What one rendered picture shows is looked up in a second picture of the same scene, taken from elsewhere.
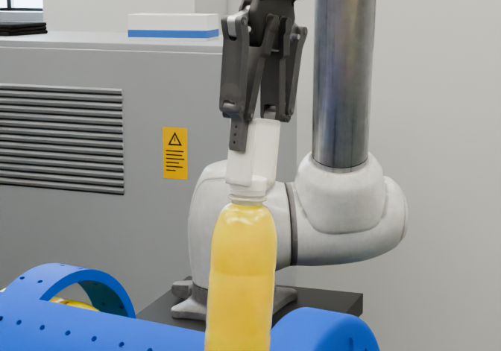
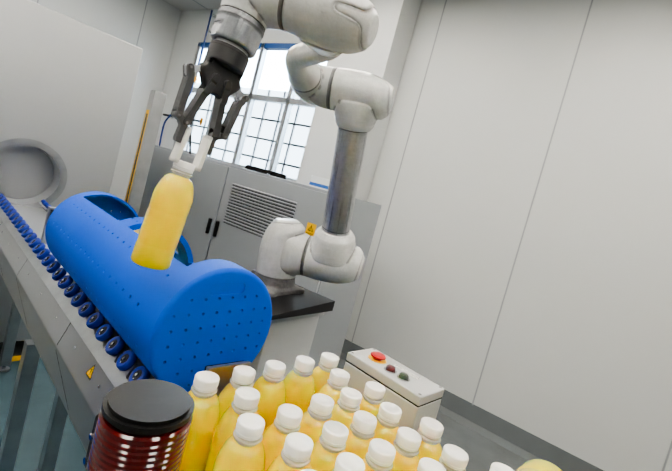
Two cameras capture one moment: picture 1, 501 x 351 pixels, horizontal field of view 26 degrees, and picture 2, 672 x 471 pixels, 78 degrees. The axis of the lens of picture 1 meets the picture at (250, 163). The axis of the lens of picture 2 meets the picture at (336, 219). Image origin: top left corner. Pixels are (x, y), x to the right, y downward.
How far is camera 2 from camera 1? 0.65 m
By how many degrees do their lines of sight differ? 13
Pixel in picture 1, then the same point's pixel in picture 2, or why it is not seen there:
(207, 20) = not seen: hidden behind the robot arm
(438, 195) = (432, 296)
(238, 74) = (181, 94)
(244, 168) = (176, 152)
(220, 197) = (274, 230)
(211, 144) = not seen: hidden behind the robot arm
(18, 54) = (264, 179)
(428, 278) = (419, 331)
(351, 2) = (348, 148)
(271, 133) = (205, 142)
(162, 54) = (315, 191)
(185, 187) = not seen: hidden behind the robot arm
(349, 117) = (339, 207)
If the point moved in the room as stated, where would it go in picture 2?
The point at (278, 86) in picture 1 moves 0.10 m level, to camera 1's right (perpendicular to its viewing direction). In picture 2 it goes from (216, 118) to (264, 130)
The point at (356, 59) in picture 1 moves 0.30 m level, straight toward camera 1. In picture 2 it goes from (346, 178) to (316, 165)
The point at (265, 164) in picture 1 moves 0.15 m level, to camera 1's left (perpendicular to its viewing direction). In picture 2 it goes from (198, 159) to (132, 141)
